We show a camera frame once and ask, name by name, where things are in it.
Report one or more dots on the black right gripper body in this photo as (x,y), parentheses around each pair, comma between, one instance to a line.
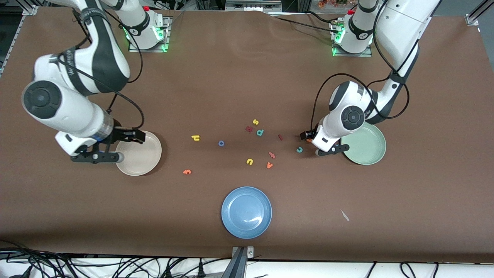
(120,134)

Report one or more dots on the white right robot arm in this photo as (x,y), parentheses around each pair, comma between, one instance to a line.
(69,112)

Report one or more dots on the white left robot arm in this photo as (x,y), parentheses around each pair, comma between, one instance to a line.
(401,27)

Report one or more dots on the beige brown plate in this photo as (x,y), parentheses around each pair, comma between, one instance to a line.
(142,158)

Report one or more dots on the teal letter d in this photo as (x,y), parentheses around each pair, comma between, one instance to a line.
(260,132)

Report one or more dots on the green plate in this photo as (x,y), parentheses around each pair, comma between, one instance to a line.
(366,148)

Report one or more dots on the small grey tape scrap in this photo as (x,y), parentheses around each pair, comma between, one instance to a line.
(345,215)

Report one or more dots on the brown table cover sheet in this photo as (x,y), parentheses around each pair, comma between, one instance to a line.
(231,77)

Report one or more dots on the blue plate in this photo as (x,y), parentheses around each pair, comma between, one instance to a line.
(246,212)

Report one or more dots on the black power plug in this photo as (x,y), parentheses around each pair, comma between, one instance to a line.
(200,270)
(168,272)

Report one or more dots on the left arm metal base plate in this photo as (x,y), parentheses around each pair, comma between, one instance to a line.
(353,55)

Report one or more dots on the grey metal bracket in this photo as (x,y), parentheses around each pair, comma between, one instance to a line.
(252,4)

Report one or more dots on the grey metal camera mount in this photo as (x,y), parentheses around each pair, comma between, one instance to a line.
(241,266)

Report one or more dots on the aluminium frame profile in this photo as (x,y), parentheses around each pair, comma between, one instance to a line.
(30,7)
(478,13)

